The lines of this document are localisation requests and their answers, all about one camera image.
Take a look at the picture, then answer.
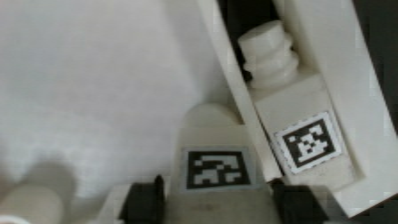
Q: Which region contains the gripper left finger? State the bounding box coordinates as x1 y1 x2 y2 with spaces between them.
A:
94 176 165 224

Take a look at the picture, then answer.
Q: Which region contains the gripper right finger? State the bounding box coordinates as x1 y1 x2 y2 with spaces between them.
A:
270 179 346 224

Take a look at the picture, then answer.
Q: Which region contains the white leg with tag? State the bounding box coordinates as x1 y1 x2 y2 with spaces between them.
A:
165 104 282 224

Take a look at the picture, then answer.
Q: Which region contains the white square tabletop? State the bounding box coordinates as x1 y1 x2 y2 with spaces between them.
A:
0 0 284 224

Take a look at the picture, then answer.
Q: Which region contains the white leg lower right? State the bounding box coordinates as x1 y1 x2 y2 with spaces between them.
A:
238 20 359 191

